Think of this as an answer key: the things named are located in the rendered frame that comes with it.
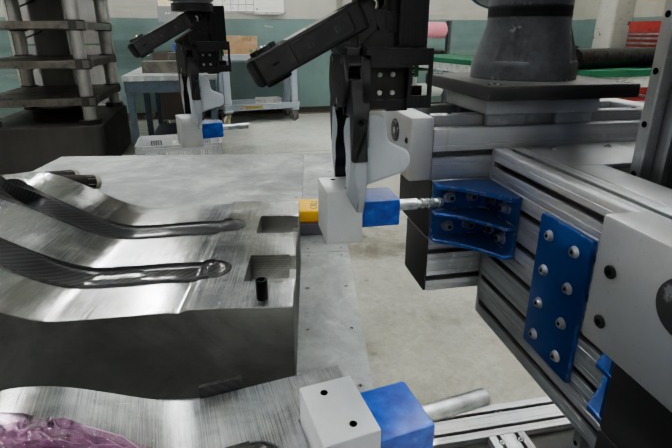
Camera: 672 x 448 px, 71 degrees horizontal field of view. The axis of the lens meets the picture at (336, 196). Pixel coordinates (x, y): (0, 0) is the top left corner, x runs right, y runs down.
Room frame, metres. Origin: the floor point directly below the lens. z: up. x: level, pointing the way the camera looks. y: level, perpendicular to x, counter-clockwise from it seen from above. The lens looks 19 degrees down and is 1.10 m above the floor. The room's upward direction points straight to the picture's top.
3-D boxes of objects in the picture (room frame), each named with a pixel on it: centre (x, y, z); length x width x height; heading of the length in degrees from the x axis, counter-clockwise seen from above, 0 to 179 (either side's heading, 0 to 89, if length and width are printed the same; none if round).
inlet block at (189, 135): (0.88, 0.23, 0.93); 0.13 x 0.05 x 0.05; 119
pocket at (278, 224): (0.51, 0.07, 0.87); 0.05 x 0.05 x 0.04; 3
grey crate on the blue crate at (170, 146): (3.45, 1.17, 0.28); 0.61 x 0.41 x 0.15; 104
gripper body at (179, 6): (0.88, 0.24, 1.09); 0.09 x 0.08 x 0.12; 119
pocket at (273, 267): (0.40, 0.06, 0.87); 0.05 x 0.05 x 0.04; 3
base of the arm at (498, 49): (0.73, -0.28, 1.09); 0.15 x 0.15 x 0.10
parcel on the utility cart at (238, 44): (6.24, 1.23, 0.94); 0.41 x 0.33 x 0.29; 112
